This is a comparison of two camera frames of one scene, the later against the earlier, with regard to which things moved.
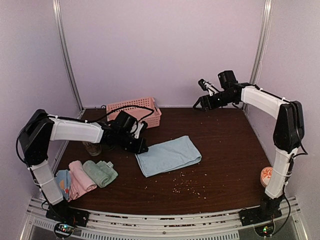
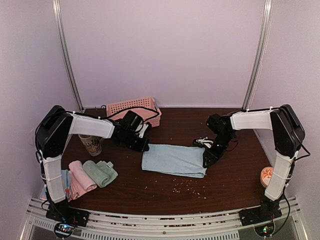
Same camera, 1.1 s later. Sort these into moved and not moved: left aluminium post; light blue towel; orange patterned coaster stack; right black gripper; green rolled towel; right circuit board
Moved: light blue towel; right black gripper
Not moved: green rolled towel; right circuit board; left aluminium post; orange patterned coaster stack
